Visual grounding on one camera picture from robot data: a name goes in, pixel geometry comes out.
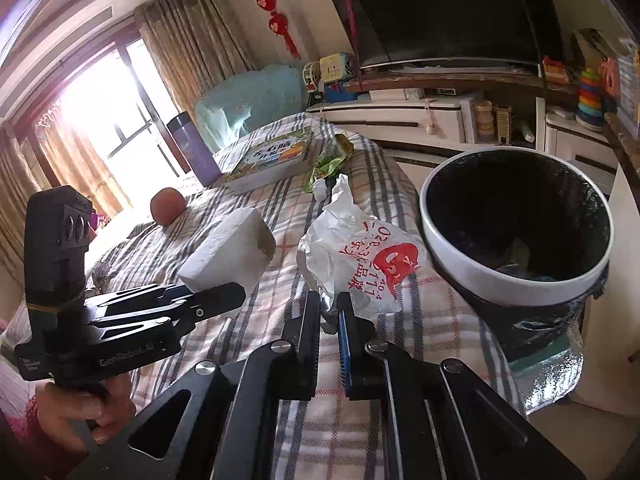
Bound beige window curtain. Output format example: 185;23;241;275
134;0;256;114

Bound plaid blanket cover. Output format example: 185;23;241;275
84;112;526;480

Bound black flat television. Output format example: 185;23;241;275
331;0;564;68

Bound person's left hand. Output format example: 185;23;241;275
35;374;136;453

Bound orange round fruit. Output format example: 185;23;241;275
150;188;186;226

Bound white foam block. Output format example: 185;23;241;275
178;207;276;297

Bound white round trash bin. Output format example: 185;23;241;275
420;148;614;361

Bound yellow toy phone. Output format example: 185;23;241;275
319;52;356;84

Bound white printed plastic bag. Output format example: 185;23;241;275
298;174;426;318

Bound green snack bag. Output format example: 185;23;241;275
304;133;354;202

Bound wooden tv stand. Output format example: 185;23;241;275
344;66;640;196

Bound children's picture book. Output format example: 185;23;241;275
224;127;312;194

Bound rainbow stacking ring toy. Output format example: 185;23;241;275
575;68;604;131

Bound teal covered chair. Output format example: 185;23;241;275
193;64;307;153

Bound purple thermos bottle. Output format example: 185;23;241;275
167;112;221;186

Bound red heart wall hanging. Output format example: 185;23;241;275
255;0;302;61

